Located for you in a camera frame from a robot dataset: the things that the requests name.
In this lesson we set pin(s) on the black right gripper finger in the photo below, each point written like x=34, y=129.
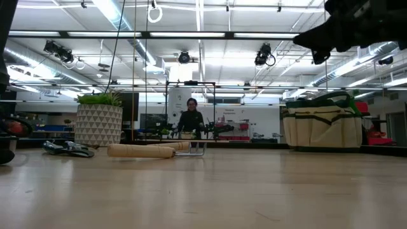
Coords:
x=321, y=56
x=324, y=36

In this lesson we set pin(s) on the black background robot arm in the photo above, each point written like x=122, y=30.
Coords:
x=222, y=128

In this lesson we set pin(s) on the beige green-trimmed gardening bag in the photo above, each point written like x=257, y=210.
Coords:
x=321, y=127

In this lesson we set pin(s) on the black ceiling spotlight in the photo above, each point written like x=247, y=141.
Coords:
x=385, y=60
x=262, y=55
x=63, y=55
x=184, y=58

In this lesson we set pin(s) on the red plastic bins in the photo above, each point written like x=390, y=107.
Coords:
x=380, y=141

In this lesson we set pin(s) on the person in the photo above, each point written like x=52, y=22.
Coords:
x=190, y=122

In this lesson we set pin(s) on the white pillar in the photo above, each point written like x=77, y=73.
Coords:
x=179, y=105

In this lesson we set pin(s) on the black monitor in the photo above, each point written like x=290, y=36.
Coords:
x=130, y=106

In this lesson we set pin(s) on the plant in white patterned pot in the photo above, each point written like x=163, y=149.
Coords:
x=98, y=125

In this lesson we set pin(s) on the blue table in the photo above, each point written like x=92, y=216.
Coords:
x=54, y=128

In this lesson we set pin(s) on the silver ventilation duct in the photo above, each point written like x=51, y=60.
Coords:
x=349, y=68
x=31, y=60

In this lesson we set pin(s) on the black aluminium rig frame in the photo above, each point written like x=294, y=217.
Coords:
x=146, y=35

